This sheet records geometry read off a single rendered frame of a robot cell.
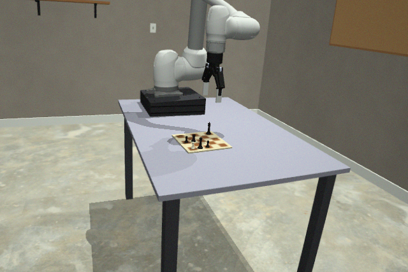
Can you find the chessboard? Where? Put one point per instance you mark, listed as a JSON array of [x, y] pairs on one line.
[[215, 142]]

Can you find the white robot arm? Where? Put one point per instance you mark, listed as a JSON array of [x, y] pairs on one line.
[[223, 22]]

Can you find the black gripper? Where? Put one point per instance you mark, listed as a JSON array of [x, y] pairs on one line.
[[212, 68]]

